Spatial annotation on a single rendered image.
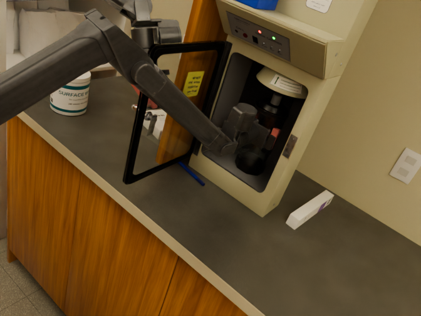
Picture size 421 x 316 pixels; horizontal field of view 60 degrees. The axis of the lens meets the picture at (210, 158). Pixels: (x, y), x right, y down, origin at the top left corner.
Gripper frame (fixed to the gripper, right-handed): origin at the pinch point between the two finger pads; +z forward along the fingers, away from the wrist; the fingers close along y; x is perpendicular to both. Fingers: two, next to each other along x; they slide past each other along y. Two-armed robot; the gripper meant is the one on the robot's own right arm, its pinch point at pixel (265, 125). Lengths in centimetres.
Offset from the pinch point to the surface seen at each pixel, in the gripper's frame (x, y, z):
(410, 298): 24, -60, 0
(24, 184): 58, 73, -38
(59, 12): 5, 120, 5
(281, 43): -28.2, -2.4, -15.6
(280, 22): -33.2, -2.2, -19.6
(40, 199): 58, 62, -38
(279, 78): -17.2, -1.2, -6.0
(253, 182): 16.2, -6.0, -7.2
